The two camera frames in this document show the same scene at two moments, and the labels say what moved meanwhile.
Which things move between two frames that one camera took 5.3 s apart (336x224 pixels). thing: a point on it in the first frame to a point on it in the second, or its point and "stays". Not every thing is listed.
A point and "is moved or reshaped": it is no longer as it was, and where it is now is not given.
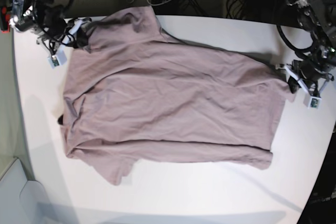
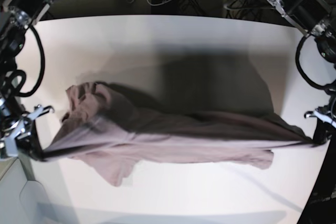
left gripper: [56, 24] to [28, 140]
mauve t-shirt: [137, 94] is moved or reshaped
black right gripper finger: [294, 84] to [323, 132]
